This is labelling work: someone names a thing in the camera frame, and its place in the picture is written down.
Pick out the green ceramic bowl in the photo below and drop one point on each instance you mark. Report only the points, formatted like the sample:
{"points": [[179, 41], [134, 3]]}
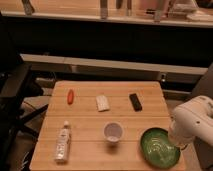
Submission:
{"points": [[157, 150]]}

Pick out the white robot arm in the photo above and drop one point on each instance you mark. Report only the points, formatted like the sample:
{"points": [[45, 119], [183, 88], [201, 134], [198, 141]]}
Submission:
{"points": [[192, 119]]}

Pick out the white folded cloth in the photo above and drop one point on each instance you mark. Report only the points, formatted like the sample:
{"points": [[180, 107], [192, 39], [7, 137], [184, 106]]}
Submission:
{"points": [[102, 103]]}

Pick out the black rectangular remote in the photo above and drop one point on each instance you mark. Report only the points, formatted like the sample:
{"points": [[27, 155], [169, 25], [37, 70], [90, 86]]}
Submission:
{"points": [[135, 102]]}

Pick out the orange carrot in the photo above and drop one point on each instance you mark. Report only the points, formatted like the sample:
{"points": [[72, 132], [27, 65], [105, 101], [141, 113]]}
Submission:
{"points": [[70, 97]]}

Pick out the wooden table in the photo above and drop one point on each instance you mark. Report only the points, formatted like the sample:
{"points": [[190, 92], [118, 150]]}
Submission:
{"points": [[89, 150]]}

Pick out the clear plastic bottle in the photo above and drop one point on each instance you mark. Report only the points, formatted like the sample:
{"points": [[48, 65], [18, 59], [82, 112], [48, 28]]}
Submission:
{"points": [[63, 143]]}

